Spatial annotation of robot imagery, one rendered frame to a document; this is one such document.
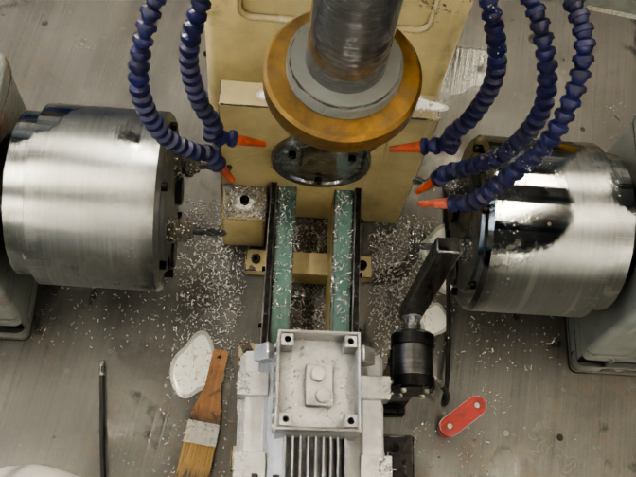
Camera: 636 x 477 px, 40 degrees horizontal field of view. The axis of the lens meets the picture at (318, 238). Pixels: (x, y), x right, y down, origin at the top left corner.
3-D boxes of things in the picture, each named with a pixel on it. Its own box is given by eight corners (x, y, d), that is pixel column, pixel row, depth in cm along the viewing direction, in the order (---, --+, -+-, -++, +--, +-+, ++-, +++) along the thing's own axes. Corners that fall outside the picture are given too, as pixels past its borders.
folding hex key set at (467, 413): (446, 442, 137) (449, 440, 135) (432, 426, 138) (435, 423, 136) (487, 410, 140) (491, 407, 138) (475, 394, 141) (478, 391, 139)
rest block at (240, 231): (224, 212, 149) (223, 180, 138) (266, 215, 150) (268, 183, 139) (221, 244, 147) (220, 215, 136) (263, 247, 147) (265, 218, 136)
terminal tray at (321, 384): (273, 345, 113) (275, 328, 106) (356, 348, 113) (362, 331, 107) (270, 440, 108) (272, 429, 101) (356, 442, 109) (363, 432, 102)
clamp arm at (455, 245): (398, 303, 125) (435, 231, 101) (420, 304, 125) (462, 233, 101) (398, 326, 123) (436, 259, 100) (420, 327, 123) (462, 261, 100)
